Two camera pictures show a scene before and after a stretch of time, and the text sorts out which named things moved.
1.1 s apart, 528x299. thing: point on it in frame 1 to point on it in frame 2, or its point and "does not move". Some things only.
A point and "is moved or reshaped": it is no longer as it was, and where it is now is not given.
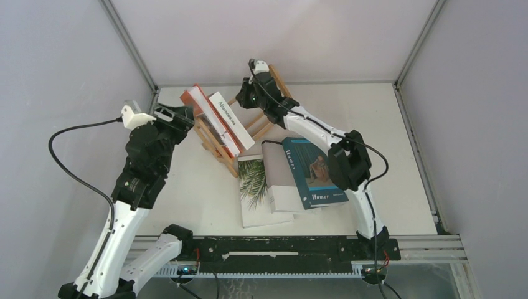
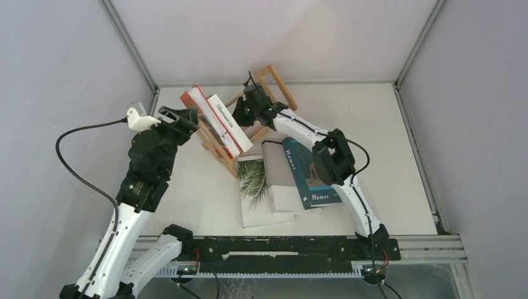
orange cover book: x=200 y=103 does not move
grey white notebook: x=283 y=194 does not move
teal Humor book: x=309 y=164 does not move
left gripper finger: x=184 y=113 does not move
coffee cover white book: x=221 y=103 is moved or reshaped
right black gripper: x=242 y=96 to x=237 y=115
